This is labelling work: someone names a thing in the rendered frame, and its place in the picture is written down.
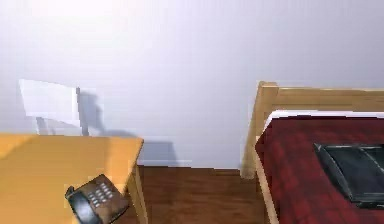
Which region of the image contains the wooden bed with red cover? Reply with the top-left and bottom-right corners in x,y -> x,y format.
240,80 -> 384,224

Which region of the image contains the white chair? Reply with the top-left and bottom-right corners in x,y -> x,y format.
18,78 -> 91,137

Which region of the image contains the orange wooden desk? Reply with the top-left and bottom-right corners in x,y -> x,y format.
0,132 -> 149,224

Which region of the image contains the black laptop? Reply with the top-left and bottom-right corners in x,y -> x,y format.
313,142 -> 384,210

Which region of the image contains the black desk telephone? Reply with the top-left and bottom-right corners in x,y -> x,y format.
64,173 -> 130,224

